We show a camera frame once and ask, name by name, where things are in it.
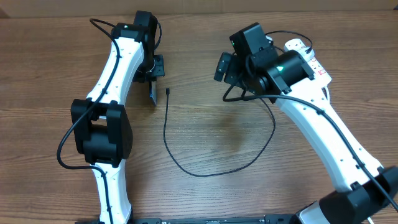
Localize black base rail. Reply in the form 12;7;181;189
74;213;299;224

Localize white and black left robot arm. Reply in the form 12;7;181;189
71;11;165;223

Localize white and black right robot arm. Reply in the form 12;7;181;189
214;23;397;223

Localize white charger plug adapter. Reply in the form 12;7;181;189
299;47;315;60

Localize white power strip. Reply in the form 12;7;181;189
284;39;332;88

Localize Samsung Galaxy smartphone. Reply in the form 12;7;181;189
149;81;157;106

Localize black USB charging cable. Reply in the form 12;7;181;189
163;30;313;178

